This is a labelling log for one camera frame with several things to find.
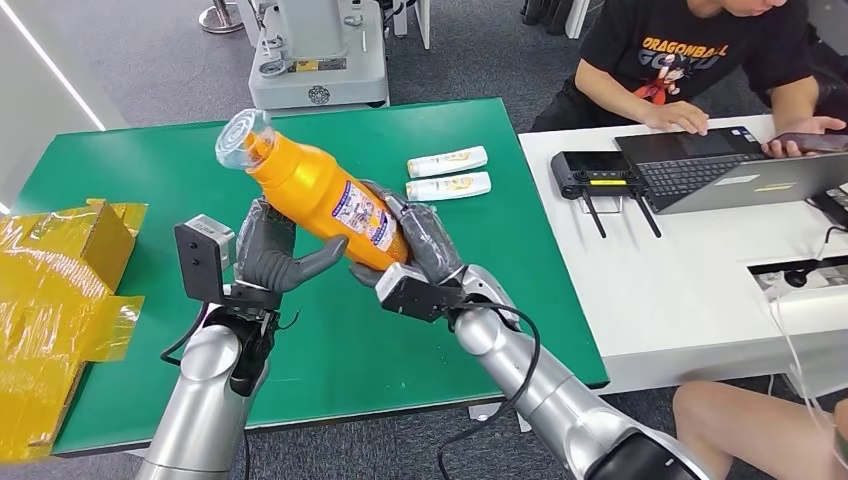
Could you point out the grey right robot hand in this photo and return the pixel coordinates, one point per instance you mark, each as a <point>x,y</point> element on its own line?
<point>427,238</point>

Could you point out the metal stanchion post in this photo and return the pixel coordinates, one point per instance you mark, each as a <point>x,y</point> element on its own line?
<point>220,18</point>

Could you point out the black controller with antennas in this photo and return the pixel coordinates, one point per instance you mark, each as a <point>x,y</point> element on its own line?
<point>591,173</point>

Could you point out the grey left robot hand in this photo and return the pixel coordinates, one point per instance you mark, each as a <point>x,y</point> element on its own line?
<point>265,252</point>

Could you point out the black power plug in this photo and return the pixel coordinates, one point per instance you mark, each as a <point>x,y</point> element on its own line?
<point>795,278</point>

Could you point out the dark smartphone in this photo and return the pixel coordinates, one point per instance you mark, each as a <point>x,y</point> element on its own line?
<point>813,142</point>

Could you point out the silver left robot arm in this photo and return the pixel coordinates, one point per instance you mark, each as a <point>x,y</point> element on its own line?
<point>199,411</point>

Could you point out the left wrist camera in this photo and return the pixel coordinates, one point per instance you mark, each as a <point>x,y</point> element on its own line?
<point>199,258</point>

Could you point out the orange bottle with label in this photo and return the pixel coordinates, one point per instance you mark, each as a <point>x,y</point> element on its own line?
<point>311,185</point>

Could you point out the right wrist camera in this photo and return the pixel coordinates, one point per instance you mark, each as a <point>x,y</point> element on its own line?
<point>414,295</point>

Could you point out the white shampoo bottle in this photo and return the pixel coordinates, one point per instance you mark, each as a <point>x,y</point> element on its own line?
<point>447,162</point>
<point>449,187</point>

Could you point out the grey laptop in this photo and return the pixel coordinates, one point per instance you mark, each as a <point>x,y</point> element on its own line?
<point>696,172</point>

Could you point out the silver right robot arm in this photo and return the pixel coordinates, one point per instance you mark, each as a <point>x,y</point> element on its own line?
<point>556,397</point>

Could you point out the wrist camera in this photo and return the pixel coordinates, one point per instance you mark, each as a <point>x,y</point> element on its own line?
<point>199,258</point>
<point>414,295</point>

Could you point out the white machine base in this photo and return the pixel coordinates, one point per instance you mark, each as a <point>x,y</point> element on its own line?
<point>318,60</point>

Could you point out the person's left hand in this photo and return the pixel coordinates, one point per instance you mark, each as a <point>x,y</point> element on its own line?
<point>807,126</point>

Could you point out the black device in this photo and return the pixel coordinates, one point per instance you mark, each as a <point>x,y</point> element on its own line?
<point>833,205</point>

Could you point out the person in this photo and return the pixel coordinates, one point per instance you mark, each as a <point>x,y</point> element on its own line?
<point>662,60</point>
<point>748,430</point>

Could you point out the white desk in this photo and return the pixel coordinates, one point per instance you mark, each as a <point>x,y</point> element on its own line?
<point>662,291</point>

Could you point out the yellow taped cardboard box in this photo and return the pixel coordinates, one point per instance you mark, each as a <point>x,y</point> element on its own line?
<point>46,318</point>

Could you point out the green table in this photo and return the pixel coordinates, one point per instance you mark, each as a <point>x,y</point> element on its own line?
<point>364,344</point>

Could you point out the person's right hand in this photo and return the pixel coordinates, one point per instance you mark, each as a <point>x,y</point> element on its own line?
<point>677,116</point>

